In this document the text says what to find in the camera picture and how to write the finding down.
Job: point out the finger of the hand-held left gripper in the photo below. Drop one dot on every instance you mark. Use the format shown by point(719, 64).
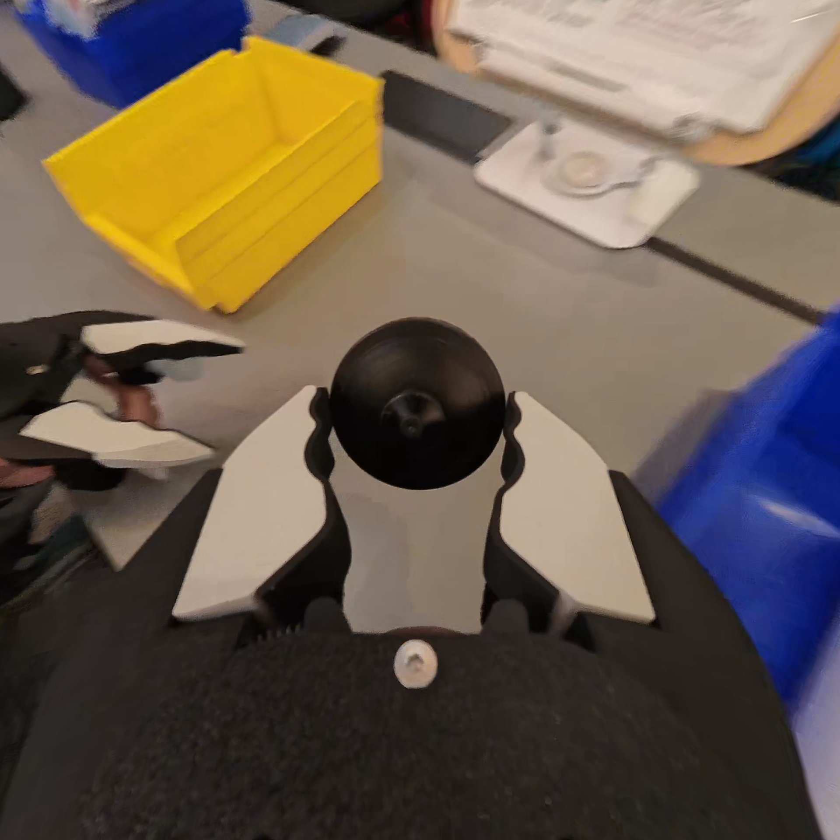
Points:
point(111, 439)
point(151, 338)

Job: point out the person's left hand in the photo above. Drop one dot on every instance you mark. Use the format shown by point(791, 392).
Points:
point(138, 403)

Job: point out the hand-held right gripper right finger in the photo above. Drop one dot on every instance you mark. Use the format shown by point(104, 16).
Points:
point(571, 512)

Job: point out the white document stand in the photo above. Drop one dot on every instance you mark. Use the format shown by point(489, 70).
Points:
point(610, 216)

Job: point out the wooden clipboard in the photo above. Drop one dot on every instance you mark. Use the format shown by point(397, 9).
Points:
point(787, 131)

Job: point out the instruction sheet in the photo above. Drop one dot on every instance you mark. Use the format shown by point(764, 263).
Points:
point(623, 39)

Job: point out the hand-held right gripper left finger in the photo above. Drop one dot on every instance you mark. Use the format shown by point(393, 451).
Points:
point(256, 512)

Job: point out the yellow plastic bin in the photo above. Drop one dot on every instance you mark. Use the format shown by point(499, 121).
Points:
point(275, 223)

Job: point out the blue plastic bin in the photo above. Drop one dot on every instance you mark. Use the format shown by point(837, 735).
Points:
point(164, 46)
point(754, 492)

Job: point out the black bottle lid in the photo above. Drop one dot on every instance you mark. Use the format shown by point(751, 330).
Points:
point(413, 407)

